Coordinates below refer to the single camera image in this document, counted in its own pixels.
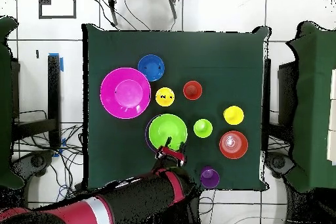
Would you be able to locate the blue bowl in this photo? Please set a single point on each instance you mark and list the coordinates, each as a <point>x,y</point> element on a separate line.
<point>151,67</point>

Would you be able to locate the green bowl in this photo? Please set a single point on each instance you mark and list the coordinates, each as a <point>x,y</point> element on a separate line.
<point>168,126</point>

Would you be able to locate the neighbouring green-clothed table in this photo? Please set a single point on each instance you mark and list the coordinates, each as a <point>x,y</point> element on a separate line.
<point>5,103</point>
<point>312,103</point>

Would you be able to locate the pink bowl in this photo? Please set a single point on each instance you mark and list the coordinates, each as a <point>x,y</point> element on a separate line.
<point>124,92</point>

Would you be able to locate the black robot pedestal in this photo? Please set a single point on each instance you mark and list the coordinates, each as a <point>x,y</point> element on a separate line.
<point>195,208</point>

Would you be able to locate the blue tape strip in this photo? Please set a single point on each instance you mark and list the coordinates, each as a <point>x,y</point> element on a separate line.
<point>62,65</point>

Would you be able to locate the dark green tablecloth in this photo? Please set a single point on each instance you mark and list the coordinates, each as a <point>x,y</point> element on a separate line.
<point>223,58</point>

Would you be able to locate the black metal stand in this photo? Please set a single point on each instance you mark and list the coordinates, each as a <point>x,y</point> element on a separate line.
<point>54,90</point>

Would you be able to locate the tall yellow cup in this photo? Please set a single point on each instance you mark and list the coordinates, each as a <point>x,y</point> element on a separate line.
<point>233,115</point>

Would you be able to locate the orange bowl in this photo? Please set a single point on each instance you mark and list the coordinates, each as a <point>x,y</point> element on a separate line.
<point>240,145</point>

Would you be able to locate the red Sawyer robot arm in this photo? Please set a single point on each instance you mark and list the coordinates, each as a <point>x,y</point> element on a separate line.
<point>147,197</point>

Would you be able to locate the green cup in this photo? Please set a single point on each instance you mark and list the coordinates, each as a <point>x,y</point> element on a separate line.
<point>203,128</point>

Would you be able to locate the purple bowl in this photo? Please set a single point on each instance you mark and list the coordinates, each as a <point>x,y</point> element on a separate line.
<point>146,134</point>

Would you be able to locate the yellow ribbed cup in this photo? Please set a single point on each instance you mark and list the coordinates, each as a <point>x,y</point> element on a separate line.
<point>164,100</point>

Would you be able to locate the purple cup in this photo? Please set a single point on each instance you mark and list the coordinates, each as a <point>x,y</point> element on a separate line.
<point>210,179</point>

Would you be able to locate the grey robot pedestal leg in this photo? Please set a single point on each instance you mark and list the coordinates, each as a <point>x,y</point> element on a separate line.
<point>278,162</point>
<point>36,161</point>

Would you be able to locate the orange cup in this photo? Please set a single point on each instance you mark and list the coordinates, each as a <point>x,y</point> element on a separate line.
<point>192,90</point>

